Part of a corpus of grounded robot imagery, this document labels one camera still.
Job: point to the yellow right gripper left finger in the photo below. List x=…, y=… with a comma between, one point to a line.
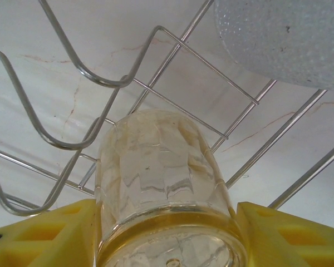
x=39, y=244

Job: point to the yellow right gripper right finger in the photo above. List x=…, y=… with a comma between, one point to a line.
x=295, y=244

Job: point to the orange translucent cup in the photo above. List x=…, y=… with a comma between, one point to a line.
x=161, y=167

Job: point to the teal translucent cup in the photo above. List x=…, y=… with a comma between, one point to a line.
x=281, y=41

